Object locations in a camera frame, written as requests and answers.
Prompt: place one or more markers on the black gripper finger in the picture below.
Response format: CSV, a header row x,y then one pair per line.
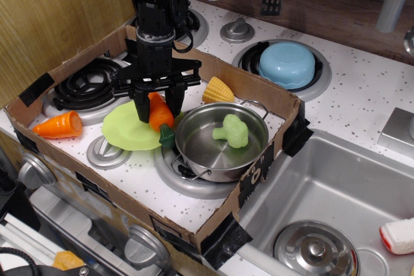
x,y
142,103
174,98

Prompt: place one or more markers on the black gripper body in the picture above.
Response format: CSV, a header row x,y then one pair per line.
x,y
153,68

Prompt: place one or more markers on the orange toy carrot green top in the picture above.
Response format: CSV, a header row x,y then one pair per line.
x,y
161,120

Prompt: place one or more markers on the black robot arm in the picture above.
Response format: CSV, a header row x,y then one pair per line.
x,y
156,20

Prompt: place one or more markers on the light green plastic plate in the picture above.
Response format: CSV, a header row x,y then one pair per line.
x,y
123,128

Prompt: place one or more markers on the orange carrot half piece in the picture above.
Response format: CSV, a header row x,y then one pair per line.
x,y
67,125

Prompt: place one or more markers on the yellow toy corn piece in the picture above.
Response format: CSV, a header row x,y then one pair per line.
x,y
217,91

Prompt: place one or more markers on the stainless steel pot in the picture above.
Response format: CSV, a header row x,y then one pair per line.
x,y
214,160

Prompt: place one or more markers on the green toy broccoli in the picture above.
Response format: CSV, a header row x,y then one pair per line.
x,y
234,131

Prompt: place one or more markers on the silver stove knob front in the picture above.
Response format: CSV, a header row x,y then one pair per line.
x,y
102,155

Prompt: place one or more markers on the silver stove knob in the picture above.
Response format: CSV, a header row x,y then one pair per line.
x,y
102,155
238,31

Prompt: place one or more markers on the silver stove knob back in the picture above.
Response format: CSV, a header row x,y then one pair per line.
x,y
238,31

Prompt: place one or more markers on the brown cardboard fence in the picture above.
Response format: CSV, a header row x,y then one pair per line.
x,y
135,193

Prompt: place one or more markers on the light blue plastic bowl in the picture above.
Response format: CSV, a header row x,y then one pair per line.
x,y
288,64

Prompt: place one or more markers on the silver oven knob left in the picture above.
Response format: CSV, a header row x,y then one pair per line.
x,y
34,173

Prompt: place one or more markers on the silver oven knob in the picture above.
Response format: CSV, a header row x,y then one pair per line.
x,y
143,249
34,173

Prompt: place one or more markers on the silver oven knob right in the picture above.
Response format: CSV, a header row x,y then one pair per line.
x,y
143,249

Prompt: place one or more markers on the yellow toy piece bottom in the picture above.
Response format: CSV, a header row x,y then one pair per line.
x,y
66,260

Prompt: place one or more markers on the stainless steel sink basin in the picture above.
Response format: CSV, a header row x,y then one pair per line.
x,y
338,183

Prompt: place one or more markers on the steel pot lid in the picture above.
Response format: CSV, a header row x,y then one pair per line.
x,y
311,247

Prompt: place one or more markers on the silver faucet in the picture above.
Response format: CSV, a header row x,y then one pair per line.
x,y
387,21

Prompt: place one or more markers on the white and red toy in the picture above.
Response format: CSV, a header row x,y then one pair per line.
x,y
397,236

